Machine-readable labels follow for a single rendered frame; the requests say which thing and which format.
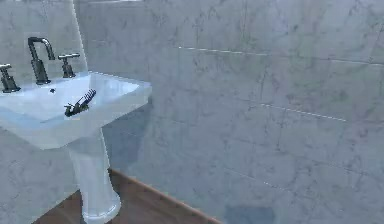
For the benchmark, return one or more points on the black sink faucet spout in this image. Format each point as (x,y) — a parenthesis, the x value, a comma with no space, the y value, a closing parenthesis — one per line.
(39,70)

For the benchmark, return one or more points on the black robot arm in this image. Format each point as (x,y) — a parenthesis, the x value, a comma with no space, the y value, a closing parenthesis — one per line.
(88,96)

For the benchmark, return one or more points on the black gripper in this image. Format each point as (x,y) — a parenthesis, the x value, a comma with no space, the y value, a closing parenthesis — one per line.
(76,109)

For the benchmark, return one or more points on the white pedestal sink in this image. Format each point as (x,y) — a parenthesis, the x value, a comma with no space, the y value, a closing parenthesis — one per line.
(100,100)

